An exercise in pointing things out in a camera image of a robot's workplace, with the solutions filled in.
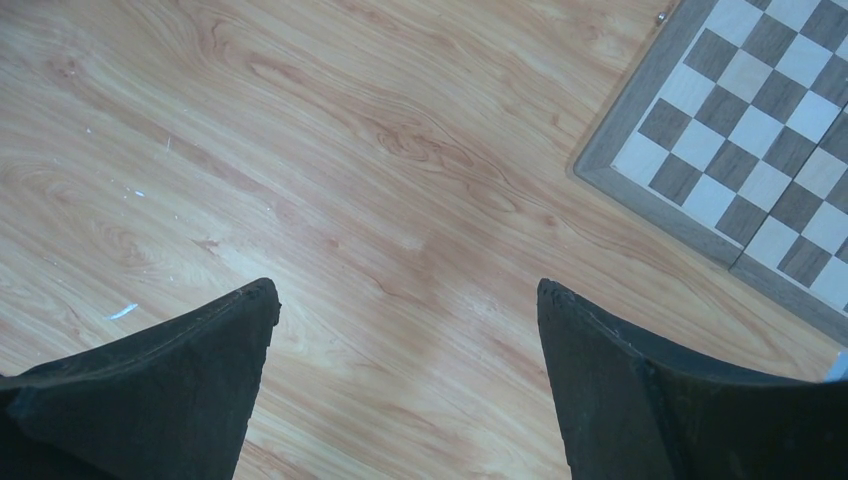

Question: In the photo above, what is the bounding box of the wooden chessboard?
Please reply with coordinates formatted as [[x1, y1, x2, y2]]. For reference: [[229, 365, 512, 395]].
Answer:
[[574, 0, 847, 343]]

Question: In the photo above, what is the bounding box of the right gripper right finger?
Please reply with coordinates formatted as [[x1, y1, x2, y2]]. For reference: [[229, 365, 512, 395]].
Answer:
[[537, 278, 847, 479]]

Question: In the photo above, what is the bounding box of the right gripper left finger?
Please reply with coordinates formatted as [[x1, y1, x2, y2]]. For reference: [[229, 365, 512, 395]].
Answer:
[[1, 278, 281, 479]]

